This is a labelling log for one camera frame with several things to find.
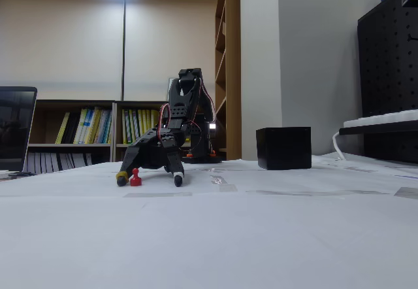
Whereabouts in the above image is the red pawn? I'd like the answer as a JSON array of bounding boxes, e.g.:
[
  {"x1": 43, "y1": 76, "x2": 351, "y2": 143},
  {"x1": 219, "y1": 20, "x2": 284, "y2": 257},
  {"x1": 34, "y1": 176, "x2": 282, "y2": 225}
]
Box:
[{"x1": 129, "y1": 167, "x2": 142, "y2": 187}]

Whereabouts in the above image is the black box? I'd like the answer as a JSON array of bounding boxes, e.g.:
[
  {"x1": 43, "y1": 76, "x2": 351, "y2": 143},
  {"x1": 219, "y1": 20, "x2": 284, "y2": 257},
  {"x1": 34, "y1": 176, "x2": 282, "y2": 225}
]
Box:
[{"x1": 255, "y1": 126, "x2": 312, "y2": 171}]

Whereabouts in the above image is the yellow binder with label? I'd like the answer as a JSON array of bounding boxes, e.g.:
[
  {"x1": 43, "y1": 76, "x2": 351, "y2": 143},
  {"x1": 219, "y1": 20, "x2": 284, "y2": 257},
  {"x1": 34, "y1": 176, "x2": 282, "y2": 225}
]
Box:
[
  {"x1": 121, "y1": 109, "x2": 132, "y2": 145},
  {"x1": 129, "y1": 109, "x2": 138, "y2": 145}
]

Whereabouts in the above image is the low wooden bookshelf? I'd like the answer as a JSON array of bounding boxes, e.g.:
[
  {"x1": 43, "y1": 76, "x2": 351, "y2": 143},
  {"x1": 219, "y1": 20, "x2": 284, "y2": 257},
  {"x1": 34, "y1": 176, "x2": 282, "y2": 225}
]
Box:
[
  {"x1": 27, "y1": 99, "x2": 117, "y2": 174},
  {"x1": 113, "y1": 100, "x2": 197, "y2": 163}
]

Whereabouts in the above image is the thin yellow book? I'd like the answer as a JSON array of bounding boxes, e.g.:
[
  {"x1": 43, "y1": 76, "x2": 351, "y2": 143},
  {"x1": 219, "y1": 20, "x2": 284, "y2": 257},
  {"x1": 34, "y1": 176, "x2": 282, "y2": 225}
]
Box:
[{"x1": 55, "y1": 112, "x2": 71, "y2": 145}]

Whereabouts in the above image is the white paper table cover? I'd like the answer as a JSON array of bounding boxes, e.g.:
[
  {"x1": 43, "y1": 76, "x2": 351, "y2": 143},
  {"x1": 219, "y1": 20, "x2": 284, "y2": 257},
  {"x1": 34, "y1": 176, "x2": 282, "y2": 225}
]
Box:
[{"x1": 0, "y1": 153, "x2": 418, "y2": 289}]

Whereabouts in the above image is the black laptop screen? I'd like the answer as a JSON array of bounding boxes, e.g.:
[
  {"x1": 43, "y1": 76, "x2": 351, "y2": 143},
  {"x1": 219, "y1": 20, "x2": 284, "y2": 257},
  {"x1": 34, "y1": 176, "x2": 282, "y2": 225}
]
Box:
[{"x1": 0, "y1": 86, "x2": 38, "y2": 173}]

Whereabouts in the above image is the tall wooden bookshelf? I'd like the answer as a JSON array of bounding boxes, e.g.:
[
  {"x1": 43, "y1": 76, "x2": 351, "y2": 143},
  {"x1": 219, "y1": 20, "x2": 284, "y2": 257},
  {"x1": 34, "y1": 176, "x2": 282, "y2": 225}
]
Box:
[{"x1": 214, "y1": 0, "x2": 242, "y2": 161}]

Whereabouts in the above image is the black pegboard shelf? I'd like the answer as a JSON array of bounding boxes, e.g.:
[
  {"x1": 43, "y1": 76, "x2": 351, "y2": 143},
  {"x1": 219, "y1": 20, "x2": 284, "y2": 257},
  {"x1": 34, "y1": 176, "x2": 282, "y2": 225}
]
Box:
[{"x1": 338, "y1": 120, "x2": 418, "y2": 136}]

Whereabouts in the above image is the black pegboard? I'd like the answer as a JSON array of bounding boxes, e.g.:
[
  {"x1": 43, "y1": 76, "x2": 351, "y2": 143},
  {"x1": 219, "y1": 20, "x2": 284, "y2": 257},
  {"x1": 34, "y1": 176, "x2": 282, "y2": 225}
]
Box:
[{"x1": 357, "y1": 0, "x2": 418, "y2": 165}]

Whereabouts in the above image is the black wall conduit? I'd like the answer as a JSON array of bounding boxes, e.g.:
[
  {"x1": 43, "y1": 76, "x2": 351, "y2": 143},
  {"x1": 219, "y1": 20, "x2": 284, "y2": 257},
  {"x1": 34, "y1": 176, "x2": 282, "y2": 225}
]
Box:
[{"x1": 121, "y1": 0, "x2": 127, "y2": 101}]

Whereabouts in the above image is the white power cable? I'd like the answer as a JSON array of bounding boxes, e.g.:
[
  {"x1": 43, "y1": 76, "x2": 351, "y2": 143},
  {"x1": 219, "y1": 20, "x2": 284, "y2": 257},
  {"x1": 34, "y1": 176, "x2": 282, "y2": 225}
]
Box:
[{"x1": 332, "y1": 131, "x2": 347, "y2": 162}]

